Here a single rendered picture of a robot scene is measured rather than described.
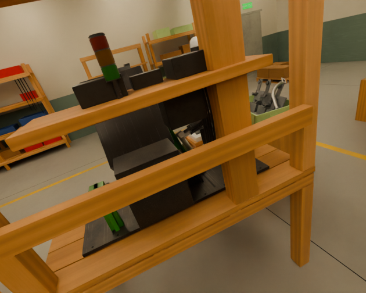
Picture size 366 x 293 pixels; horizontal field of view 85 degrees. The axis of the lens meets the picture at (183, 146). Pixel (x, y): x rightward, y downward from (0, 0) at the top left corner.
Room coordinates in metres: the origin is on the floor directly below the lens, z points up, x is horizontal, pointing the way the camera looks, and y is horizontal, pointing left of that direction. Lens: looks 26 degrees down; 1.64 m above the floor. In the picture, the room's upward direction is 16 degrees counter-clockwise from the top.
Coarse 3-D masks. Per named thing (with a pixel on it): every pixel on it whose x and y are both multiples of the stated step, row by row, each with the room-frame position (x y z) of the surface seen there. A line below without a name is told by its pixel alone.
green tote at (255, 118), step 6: (252, 96) 2.23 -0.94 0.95; (288, 102) 1.77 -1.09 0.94; (282, 108) 1.63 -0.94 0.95; (288, 108) 1.63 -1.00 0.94; (252, 114) 1.68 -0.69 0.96; (264, 114) 1.61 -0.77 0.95; (270, 114) 1.62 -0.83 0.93; (276, 114) 1.63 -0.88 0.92; (252, 120) 1.70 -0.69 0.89; (258, 120) 1.61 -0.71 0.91
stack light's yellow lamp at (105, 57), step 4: (96, 52) 0.68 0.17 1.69; (100, 52) 0.68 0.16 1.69; (104, 52) 0.68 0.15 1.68; (108, 52) 0.69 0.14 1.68; (96, 56) 0.69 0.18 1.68; (100, 56) 0.68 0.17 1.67; (104, 56) 0.68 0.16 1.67; (108, 56) 0.69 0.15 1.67; (112, 56) 0.70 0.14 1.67; (100, 60) 0.68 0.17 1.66; (104, 60) 0.68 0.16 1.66; (108, 60) 0.68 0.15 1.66; (112, 60) 0.69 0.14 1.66; (100, 64) 0.69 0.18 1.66; (104, 64) 0.68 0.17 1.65; (108, 64) 0.68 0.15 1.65; (112, 64) 0.69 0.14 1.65
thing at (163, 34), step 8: (192, 24) 6.74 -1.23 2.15; (160, 32) 6.44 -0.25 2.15; (168, 32) 6.51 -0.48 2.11; (176, 32) 6.61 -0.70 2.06; (184, 32) 6.63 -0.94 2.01; (192, 32) 6.67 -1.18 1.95; (144, 40) 6.67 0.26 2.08; (152, 40) 6.30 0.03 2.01; (160, 40) 6.33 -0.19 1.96; (152, 48) 6.27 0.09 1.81; (184, 48) 6.70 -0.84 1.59; (152, 56) 6.27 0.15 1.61; (160, 56) 6.70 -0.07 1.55; (168, 56) 6.50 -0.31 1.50; (152, 64) 6.48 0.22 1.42; (160, 64) 6.27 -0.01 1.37
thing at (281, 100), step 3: (282, 84) 1.79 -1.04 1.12; (279, 87) 1.79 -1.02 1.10; (282, 87) 1.78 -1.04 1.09; (279, 90) 1.79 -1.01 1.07; (276, 93) 1.82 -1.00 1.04; (279, 93) 1.78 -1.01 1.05; (276, 96) 1.80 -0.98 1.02; (279, 96) 1.76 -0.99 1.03; (279, 99) 1.74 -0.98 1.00; (282, 99) 1.70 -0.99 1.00; (285, 99) 1.67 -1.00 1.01; (273, 102) 1.80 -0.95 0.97; (279, 102) 1.72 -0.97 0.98; (282, 102) 1.69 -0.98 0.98; (273, 105) 1.78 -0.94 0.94; (282, 105) 1.67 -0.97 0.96; (270, 108) 1.80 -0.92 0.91; (267, 111) 1.75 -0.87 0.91
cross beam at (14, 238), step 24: (264, 120) 0.79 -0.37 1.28; (288, 120) 0.77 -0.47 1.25; (312, 120) 0.80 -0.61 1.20; (216, 144) 0.69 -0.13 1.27; (240, 144) 0.71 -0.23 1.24; (264, 144) 0.74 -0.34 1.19; (168, 168) 0.63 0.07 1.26; (192, 168) 0.65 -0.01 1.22; (96, 192) 0.59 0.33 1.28; (120, 192) 0.59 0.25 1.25; (144, 192) 0.60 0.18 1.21; (48, 216) 0.53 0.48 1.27; (72, 216) 0.54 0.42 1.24; (96, 216) 0.56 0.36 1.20; (0, 240) 0.49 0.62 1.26; (24, 240) 0.51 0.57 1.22; (48, 240) 0.52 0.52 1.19
